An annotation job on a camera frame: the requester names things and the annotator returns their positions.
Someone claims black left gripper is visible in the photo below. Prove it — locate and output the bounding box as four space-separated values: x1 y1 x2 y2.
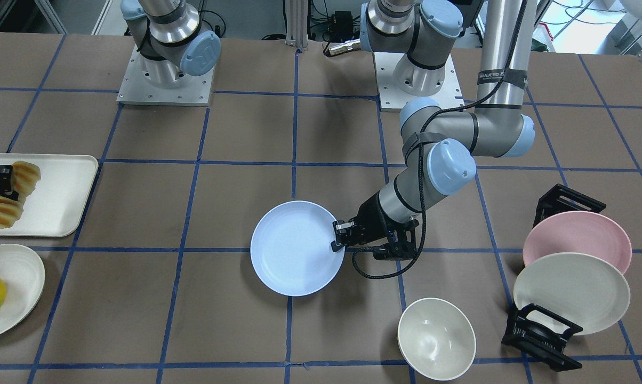
330 190 419 261

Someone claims striped yellow bread loaf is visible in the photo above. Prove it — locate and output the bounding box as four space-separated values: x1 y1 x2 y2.
0 161 41 229

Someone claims light blue plate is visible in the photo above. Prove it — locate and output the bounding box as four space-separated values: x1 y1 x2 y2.
250 200 344 297

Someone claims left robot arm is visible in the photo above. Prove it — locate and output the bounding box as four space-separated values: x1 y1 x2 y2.
331 1 536 260

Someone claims white round plate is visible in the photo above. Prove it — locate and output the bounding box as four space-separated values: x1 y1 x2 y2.
0 244 45 335

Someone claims black plate rack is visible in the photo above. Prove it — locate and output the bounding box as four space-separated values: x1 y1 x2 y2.
502 184 606 372

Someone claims pink plate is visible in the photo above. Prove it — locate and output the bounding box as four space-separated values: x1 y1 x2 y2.
523 211 632 273

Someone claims cream white plate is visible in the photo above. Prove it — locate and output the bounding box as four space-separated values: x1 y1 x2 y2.
513 252 631 335

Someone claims white rectangular tray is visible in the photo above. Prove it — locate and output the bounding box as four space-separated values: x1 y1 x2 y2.
0 153 99 237

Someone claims white bowl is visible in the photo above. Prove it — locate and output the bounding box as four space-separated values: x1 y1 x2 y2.
397 298 477 381

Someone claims black power adapter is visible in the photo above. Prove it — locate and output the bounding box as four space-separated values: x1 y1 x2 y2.
328 11 354 34

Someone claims black braided cable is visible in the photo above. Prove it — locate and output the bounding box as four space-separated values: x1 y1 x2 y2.
351 0 529 279

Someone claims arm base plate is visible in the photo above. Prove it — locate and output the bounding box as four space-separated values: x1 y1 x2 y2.
374 52 464 112
116 47 216 107

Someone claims silver cable connector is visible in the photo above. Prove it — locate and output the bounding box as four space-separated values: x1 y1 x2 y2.
323 39 362 58

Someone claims aluminium frame post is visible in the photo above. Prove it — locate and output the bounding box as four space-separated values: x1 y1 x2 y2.
284 0 309 53

